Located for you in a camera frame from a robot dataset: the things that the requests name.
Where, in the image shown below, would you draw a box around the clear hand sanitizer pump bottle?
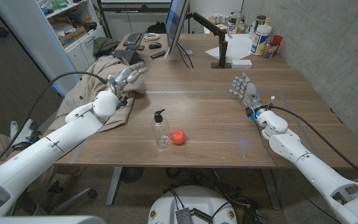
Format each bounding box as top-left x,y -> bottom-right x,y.
150,108 -> 171,149

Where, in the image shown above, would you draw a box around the orange cracker box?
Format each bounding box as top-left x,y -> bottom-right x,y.
50,14 -> 74,26

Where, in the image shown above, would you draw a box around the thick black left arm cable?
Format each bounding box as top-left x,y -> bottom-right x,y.
0,71 -> 109,175

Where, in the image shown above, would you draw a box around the white wipes canister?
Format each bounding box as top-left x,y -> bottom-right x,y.
250,24 -> 272,56

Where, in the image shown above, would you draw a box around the steel tumbler black lid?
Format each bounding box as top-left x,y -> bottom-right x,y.
255,14 -> 267,32

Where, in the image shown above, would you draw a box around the coiled white cable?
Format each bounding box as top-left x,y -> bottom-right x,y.
142,32 -> 161,42

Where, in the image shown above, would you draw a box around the computer monitor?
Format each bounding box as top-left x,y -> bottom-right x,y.
165,0 -> 191,54

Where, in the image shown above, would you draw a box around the black remote control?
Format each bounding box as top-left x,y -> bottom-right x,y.
150,49 -> 170,59

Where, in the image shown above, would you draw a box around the dark green jacket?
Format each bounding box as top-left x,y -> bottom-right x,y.
92,36 -> 121,58

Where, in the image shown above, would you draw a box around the white rectangular box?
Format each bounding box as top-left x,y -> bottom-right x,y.
230,58 -> 253,69

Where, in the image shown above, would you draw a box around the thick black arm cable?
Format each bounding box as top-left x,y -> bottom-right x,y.
270,105 -> 358,187
0,71 -> 109,175

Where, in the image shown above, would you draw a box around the red ball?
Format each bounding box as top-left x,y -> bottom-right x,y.
170,129 -> 186,146

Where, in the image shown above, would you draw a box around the beige coat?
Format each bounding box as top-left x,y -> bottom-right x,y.
48,55 -> 147,133

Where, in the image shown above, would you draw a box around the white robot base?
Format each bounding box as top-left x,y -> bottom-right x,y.
147,185 -> 238,224

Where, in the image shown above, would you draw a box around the black keyboard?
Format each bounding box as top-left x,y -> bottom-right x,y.
122,32 -> 144,47
109,49 -> 136,65

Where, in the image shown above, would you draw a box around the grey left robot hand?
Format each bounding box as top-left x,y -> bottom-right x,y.
106,62 -> 150,95

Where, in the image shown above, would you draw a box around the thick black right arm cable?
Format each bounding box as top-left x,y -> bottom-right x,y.
270,105 -> 358,187

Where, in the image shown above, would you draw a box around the white paper sheet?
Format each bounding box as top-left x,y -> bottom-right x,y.
204,33 -> 254,62

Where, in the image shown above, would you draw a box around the grey table leg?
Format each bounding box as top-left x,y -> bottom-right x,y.
106,167 -> 123,207
261,167 -> 282,211

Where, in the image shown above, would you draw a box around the cardboard box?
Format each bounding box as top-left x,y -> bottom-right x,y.
59,26 -> 87,47

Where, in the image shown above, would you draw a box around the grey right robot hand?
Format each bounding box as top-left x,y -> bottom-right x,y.
228,72 -> 267,117

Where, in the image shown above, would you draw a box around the black monitor cables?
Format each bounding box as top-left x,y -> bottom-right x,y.
175,42 -> 195,69

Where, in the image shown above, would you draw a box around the white shelf cabinet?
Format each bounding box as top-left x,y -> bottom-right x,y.
0,0 -> 107,96

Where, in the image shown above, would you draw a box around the black backpack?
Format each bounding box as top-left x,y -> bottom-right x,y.
147,21 -> 167,34

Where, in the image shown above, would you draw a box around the person's white gloved hand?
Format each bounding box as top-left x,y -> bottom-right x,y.
10,119 -> 42,149

